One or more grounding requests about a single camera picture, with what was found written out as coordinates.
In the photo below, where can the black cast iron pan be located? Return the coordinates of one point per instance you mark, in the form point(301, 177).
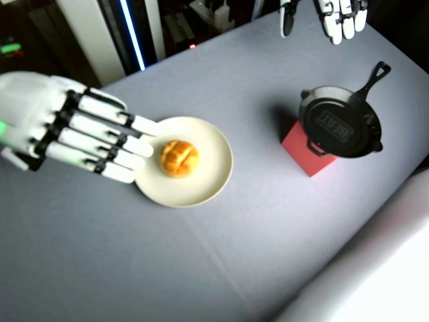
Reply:
point(340, 127)

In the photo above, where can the red block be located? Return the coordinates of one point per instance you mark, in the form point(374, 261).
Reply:
point(301, 151)

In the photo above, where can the cream round plate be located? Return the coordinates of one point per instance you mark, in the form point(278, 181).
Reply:
point(207, 181)

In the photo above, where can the golden bread roll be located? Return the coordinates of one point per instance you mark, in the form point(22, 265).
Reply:
point(179, 159)

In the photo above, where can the blue light strip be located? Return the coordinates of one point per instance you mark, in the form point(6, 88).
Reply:
point(132, 33)

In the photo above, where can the white upright panel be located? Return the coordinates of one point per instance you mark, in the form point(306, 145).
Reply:
point(90, 37)

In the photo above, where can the white robot body shell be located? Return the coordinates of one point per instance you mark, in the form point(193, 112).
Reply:
point(385, 268)

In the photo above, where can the grey table cloth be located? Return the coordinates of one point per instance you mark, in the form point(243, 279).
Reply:
point(167, 251)

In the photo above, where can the dark device with green light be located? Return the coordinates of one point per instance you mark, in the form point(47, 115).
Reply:
point(10, 47)

